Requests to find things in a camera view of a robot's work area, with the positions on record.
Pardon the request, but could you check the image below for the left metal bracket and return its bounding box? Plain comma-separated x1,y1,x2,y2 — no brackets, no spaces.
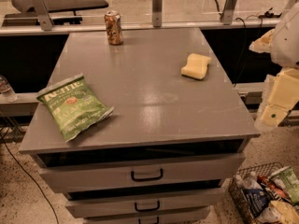
31,0,53,31

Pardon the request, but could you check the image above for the black middle drawer handle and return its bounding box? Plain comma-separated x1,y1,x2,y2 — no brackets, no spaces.
134,201,161,213

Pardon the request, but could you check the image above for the black floor cable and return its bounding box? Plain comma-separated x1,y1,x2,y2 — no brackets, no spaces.
0,131,60,224

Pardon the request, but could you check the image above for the black top drawer handle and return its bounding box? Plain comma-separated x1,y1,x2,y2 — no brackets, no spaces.
131,169,164,182

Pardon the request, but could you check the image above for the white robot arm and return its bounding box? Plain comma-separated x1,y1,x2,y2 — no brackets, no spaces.
249,3,299,132

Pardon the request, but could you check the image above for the black bottom drawer handle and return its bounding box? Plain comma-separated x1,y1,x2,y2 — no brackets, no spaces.
137,217,160,224

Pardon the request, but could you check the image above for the orange soda can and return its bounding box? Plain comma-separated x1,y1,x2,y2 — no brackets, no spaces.
104,10,123,45

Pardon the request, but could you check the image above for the red snack bag in basket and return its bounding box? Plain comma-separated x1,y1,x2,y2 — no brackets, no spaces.
257,175,287,200

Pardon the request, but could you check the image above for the middle metal bracket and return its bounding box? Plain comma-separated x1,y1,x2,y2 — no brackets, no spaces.
152,0,163,27

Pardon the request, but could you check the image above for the yellow snack bag in basket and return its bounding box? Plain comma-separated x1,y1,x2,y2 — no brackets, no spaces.
256,201,299,224

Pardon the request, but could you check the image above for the black drawer handle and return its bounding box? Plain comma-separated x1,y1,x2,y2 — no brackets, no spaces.
134,201,161,213
137,217,160,224
131,169,164,182

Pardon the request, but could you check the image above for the yellow sponge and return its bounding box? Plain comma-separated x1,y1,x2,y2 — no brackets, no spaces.
181,53,211,80

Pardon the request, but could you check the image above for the blue snack bag in basket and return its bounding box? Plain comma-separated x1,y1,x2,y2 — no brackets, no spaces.
243,189,270,217

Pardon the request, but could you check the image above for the green jalapeno chip bag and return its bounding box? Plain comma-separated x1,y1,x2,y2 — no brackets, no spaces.
36,73,114,142

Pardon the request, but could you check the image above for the clear plastic water bottle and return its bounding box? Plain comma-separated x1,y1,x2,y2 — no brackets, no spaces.
0,75,17,102

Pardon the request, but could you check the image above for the right metal bracket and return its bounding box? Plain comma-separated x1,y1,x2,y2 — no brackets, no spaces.
221,0,237,25

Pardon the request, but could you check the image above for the grey drawer cabinet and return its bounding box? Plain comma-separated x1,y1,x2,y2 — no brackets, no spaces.
20,28,257,224

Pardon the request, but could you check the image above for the wire basket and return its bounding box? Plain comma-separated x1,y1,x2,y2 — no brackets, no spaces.
227,161,285,224

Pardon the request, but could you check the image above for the plastic bottle in basket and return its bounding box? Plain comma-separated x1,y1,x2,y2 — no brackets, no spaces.
243,171,261,189

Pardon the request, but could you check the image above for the metal bracket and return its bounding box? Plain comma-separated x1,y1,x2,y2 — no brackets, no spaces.
31,0,53,31
221,0,237,25
152,0,163,27

